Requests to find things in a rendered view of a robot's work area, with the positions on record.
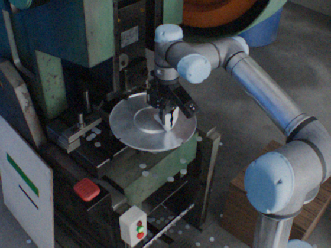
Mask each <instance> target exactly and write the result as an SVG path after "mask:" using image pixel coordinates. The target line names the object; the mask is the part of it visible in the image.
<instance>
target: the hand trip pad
mask: <svg viewBox="0 0 331 248"><path fill-rule="evenodd" d="M73 189H74V191H75V193H76V194H78V195H79V196H80V197H81V198H83V199H84V200H86V201H88V200H91V199H93V198H94V197H95V196H96V195H98V194H99V193H100V189H99V187H98V186H97V185H96V184H95V183H94V182H92V181H91V180H90V179H88V178H85V179H83V180H80V181H79V182H78V183H77V184H75V185H74V187H73Z"/></svg>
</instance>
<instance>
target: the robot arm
mask: <svg viewBox="0 0 331 248"><path fill-rule="evenodd" d="M182 38H183V30H182V29H181V28H180V27H179V26H177V25H174V24H164V25H160V26H159V27H157V28H156V29H155V38H154V41H155V44H154V70H151V71H150V75H152V76H153V77H154V84H153V85H152V86H150V88H148V89H147V103H148V104H149V105H151V106H152V107H153V108H155V109H156V108H159V114H156V113H155V114H154V117H155V119H156V120H157V121H158V122H160V123H161V124H162V126H163V128H164V129H165V130H166V131H167V132H168V131H170V129H171V128H172V127H173V126H174V124H175V122H176V120H177V117H178V115H179V112H180V110H181V111H182V112H183V114H184V115H185V117H186V118H188V119H190V118H192V117H193V116H194V115H195V114H197V113H198V112H199V111H200V108H199V107H198V105H197V104H196V103H195V102H194V100H193V99H192V98H191V97H190V95H189V94H188V92H186V90H185V89H184V88H183V86H182V85H181V84H180V83H179V75H181V76H182V77H183V78H184V79H186V80H187V81H189V82H190V83H200V82H202V81H203V79H206V78H207V77H208V76H209V74H210V71H211V70H214V69H217V68H220V67H223V68H224V70H225V71H226V72H227V73H228V74H229V75H230V76H231V77H232V78H233V79H234V80H235V81H236V82H237V83H238V84H239V85H240V86H241V87H242V88H243V90H244V91H245V92H246V93H247V94H248V95H249V96H250V98H251V99H252V100H253V101H254V102H255V103H256V104H257V105H258V106H259V107H260V108H261V110H262V111H263V112H264V113H265V114H266V115H267V116H268V117H269V119H270V120H271V121H272V123H274V124H275V125H276V126H277V127H278V128H279V130H280V131H281V132H282V133H283V134H284V135H285V143H286V145H283V146H281V147H279V148H277V149H275V150H273V151H271V152H269V153H267V154H264V155H262V156H261V157H259V158H258V159H257V160H255V161H254V162H252V163H251V164H250V165H249V167H248V168H247V169H246V172H245V176H244V186H245V190H247V194H246V196H247V197H248V200H249V201H250V202H251V204H252V206H253V207H255V208H256V209H257V211H258V214H257V223H256V226H255V234H254V242H253V244H252V248H313V247H312V246H311V245H310V244H308V243H307V242H305V241H302V240H298V239H291V240H289V241H288V238H289V235H290V230H291V226H292V223H293V218H294V217H295V216H296V215H298V214H299V213H300V211H301V210H302V209H303V205H304V200H305V196H306V194H307V193H308V192H309V191H311V190H313V189H314V188H316V187H318V186H319V185H320V184H322V183H324V182H325V181H326V180H327V179H328V178H329V177H330V175H331V137H330V136H329V133H328V132H327V130H326V128H325V127H324V126H323V125H322V124H321V123H320V122H319V121H318V119H317V118H316V117H315V116H314V115H310V116H309V115H307V114H306V113H305V111H303V110H302V109H301V108H300V106H299V105H298V104H297V103H296V102H295V101H294V100H293V99H292V98H291V97H290V96H289V95H288V94H287V93H286V92H285V91H284V90H283V89H282V88H281V87H280V85H279V84H277V83H276V82H275V81H274V80H273V79H272V78H271V77H270V76H269V75H268V74H267V73H266V72H265V71H264V70H263V69H262V68H261V67H260V66H259V65H258V64H257V63H256V62H255V61H254V60H253V59H252V58H251V57H250V56H249V55H248V53H249V48H248V45H247V44H246V42H245V40H244V39H243V38H241V37H238V36H233V37H226V38H224V39H220V40H217V41H213V42H210V43H204V44H200V45H196V46H194V47H191V46H189V45H188V43H186V42H185V41H183V39H182ZM151 88H152V89H151ZM148 95H150V101H149V100H148Z"/></svg>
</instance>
